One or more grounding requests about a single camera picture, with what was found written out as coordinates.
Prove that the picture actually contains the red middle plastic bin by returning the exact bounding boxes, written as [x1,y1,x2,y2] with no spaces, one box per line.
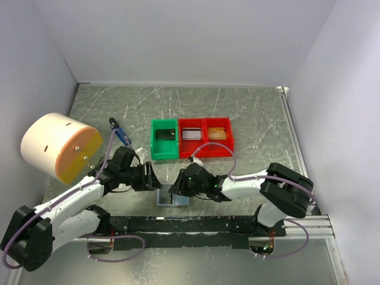
[178,118,207,159]

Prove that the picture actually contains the grey card holder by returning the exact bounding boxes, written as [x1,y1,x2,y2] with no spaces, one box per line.
[157,183,190,207]

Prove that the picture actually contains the green plastic bin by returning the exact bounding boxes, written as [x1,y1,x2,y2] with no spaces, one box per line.
[150,119,179,160]

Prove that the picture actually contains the gold card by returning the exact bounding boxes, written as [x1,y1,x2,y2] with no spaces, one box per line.
[207,127,227,140]

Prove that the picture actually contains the dark card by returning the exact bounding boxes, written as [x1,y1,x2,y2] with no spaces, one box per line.
[156,129,176,140]

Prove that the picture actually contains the blue stapler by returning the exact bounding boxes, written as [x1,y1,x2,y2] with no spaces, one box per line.
[109,118,132,148]

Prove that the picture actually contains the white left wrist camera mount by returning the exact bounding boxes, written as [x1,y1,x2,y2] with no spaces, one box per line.
[135,147,148,158]

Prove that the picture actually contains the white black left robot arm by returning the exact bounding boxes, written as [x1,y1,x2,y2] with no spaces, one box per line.
[1,147,162,271]

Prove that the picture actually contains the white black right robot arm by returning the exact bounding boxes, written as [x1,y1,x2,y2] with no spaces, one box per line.
[169,162,315,236]

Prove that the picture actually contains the white drum with orange lid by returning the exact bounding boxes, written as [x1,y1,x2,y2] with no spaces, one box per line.
[20,113,103,185]

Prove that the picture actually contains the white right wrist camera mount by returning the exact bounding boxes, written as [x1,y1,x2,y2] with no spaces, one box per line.
[192,157,204,166]

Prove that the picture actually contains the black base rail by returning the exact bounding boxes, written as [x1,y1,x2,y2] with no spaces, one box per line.
[83,215,287,252]

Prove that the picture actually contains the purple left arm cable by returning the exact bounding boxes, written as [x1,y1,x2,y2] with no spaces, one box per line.
[0,130,146,270]

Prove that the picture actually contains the red plastic bin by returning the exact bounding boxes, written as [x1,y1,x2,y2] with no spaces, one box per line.
[178,118,207,159]
[204,117,235,158]

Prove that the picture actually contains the red right plastic bin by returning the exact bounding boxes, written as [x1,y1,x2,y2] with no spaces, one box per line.
[204,117,235,158]

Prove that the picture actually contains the white silver card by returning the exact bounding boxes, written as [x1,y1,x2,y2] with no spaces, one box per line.
[181,128,202,141]

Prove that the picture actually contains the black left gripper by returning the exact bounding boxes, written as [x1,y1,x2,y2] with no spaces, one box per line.
[120,160,163,191]

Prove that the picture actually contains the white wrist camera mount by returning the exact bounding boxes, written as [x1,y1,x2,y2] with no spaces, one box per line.
[135,147,148,158]
[192,157,204,166]

